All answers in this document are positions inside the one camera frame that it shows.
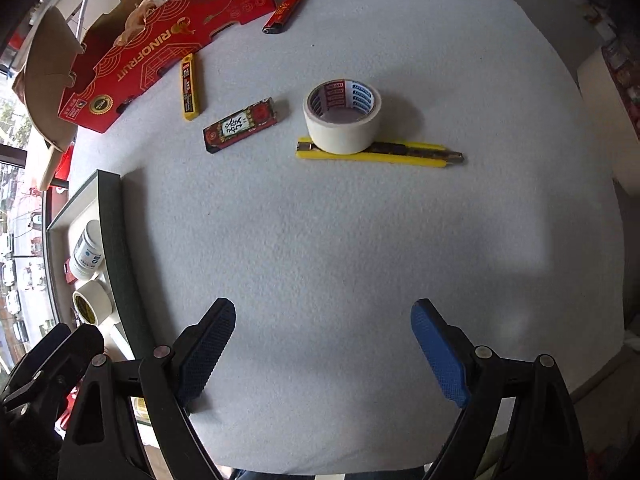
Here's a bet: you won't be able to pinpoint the small white tape roll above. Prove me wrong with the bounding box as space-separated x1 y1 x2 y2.
71 280 115 326

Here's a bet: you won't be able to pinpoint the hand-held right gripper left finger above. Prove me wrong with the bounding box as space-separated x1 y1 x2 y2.
59 297 237 480

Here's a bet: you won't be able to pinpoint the red cardboard box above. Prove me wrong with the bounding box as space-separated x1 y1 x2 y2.
11 0 277 153

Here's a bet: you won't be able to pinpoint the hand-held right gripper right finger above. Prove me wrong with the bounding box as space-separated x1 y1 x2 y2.
410 298 586 480

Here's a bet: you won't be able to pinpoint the red black printed pack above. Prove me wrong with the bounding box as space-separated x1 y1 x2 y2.
202 97 278 153

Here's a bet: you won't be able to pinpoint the beige fabric roses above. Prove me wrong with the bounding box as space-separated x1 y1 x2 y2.
115 0 166 46

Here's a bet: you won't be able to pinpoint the grey rectangular tray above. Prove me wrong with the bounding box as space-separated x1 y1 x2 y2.
46 170 146 361

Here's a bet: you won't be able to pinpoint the yellow blade case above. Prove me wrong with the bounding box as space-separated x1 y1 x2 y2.
180 53 202 122

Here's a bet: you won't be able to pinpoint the red lighter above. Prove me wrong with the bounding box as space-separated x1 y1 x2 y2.
261 0 304 35

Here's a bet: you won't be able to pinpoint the large white tape roll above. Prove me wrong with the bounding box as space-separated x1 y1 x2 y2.
302 79 385 155

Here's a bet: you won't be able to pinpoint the grey label white bottle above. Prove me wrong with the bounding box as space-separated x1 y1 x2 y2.
67 220 106 281

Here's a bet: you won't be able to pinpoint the yellow utility knife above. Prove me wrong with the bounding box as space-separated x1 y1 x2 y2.
295 137 465 168

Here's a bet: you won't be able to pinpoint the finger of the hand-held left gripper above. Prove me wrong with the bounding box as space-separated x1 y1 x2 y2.
10 322 73 387
15 325 106 428

